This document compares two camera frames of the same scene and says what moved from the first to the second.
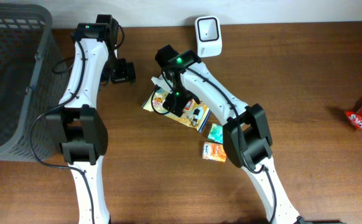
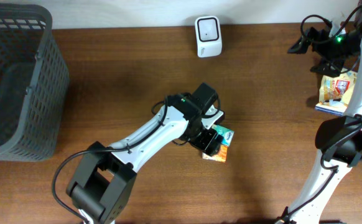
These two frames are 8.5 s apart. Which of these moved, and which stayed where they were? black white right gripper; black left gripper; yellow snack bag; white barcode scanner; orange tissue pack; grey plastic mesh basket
Moved: yellow snack bag; black left gripper; black white right gripper
Stayed: orange tissue pack; grey plastic mesh basket; white barcode scanner
